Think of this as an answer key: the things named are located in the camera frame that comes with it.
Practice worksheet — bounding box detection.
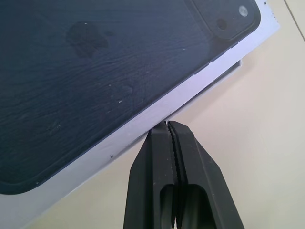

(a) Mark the box bottom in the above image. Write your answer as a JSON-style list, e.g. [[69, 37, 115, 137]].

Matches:
[[164, 59, 244, 121]]

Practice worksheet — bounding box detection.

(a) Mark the white box lid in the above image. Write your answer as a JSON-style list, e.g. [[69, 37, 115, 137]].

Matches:
[[0, 0, 281, 222]]

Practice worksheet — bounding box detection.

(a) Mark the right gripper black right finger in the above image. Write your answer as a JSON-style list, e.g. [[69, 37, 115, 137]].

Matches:
[[167, 120, 246, 229]]

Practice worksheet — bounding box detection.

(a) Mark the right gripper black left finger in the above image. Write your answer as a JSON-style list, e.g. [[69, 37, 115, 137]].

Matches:
[[123, 122, 179, 229]]

